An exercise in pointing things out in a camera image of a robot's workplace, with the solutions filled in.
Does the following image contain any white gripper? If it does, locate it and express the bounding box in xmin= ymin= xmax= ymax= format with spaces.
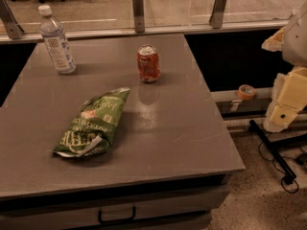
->
xmin=261 ymin=2 xmax=307 ymax=132

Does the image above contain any clear blue plastic water bottle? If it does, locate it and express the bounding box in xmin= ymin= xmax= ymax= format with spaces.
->
xmin=38 ymin=5 xmax=76 ymax=75

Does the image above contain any orange tape roll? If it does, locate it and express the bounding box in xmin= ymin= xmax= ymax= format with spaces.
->
xmin=237 ymin=84 xmax=256 ymax=100

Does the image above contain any black stand leg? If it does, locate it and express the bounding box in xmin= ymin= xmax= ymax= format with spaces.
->
xmin=248 ymin=120 xmax=296 ymax=185

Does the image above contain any red soda can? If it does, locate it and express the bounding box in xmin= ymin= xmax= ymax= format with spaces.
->
xmin=137 ymin=44 xmax=160 ymax=82

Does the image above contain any grey cabinet drawer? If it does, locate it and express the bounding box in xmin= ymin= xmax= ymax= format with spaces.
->
xmin=0 ymin=184 xmax=229 ymax=230

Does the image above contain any green potato chip bag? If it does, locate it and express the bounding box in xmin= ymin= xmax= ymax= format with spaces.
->
xmin=53 ymin=87 xmax=130 ymax=158

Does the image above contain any glass railing panel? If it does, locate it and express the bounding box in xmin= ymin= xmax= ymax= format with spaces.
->
xmin=0 ymin=0 xmax=307 ymax=34

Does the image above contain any right metal railing bracket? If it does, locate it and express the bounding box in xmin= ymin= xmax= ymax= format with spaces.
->
xmin=209 ymin=0 xmax=227 ymax=29

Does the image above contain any metal railing bracket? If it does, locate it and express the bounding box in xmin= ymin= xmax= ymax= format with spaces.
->
xmin=0 ymin=0 xmax=24 ymax=39
xmin=209 ymin=0 xmax=227 ymax=29
xmin=132 ymin=0 xmax=145 ymax=33

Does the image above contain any black cable on floor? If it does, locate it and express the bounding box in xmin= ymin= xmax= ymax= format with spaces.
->
xmin=257 ymin=141 xmax=307 ymax=195

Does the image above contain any middle metal railing bracket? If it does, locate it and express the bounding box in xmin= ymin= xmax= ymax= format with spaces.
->
xmin=132 ymin=0 xmax=145 ymax=33

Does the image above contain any black drawer handle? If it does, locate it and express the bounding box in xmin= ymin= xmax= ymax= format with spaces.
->
xmin=98 ymin=206 xmax=136 ymax=226

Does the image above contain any left metal railing bracket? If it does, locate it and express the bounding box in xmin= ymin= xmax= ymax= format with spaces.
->
xmin=0 ymin=0 xmax=24 ymax=39

